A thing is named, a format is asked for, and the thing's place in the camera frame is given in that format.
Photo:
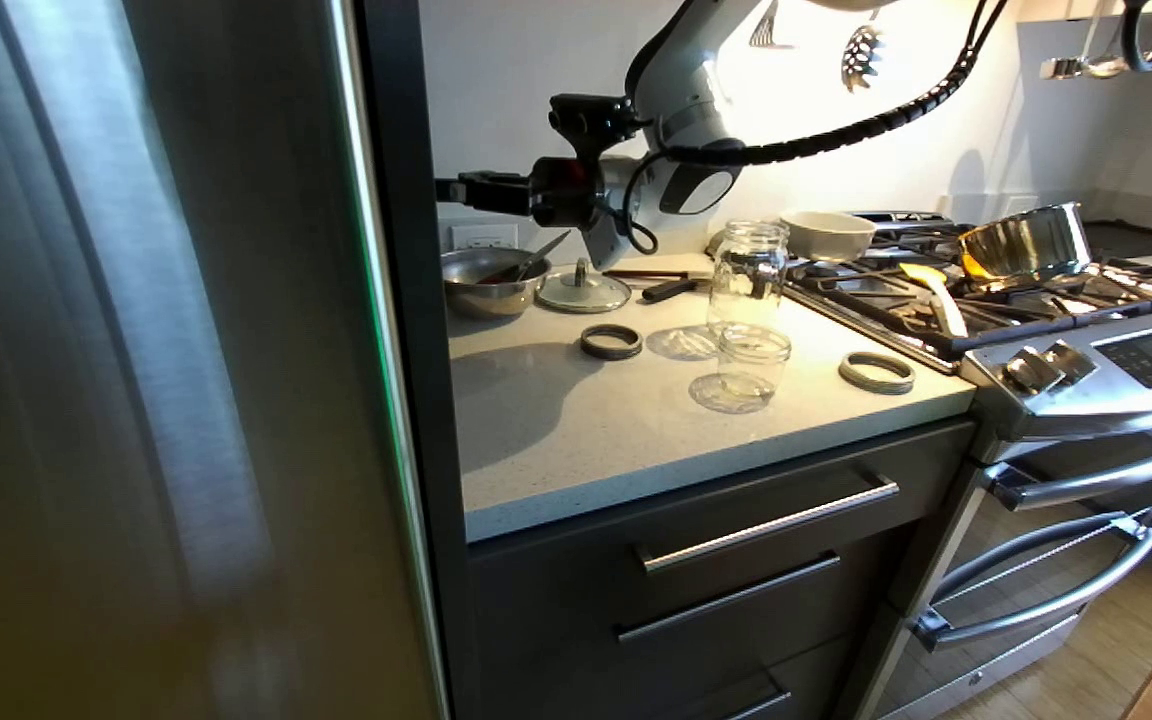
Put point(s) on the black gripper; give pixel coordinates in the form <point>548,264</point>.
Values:
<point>560,190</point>

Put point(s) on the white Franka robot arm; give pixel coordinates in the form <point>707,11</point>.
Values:
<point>689,81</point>

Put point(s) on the utensil in metal bowl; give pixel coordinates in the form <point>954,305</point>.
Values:
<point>547,249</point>

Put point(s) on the metal mixing bowl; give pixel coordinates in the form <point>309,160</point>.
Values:
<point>484,288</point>

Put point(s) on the patterned glass lid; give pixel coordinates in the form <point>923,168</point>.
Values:
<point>683,345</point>
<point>733,394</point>

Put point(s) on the clear glass jar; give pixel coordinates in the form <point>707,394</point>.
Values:
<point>745,286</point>

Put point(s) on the white frying pan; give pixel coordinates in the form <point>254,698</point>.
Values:
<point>826,233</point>

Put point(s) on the hanging slotted metal spatula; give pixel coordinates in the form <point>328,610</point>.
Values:
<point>863,57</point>

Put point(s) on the stainless steel refrigerator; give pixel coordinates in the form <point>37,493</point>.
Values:
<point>138,400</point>

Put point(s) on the dark grey drawer cabinet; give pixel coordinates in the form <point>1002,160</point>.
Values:
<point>576,624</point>

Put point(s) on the wooden spatula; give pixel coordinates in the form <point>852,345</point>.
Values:
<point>939,300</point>

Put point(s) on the tilted stainless steel pot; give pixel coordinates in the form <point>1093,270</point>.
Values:
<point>1023,244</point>

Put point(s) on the silver stove knob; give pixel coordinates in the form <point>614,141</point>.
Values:
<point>1075,357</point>
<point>1028,372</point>

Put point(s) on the stainless steel gas range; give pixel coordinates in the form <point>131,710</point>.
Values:
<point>1081,400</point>

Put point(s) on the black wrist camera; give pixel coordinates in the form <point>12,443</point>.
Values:
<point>588,120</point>

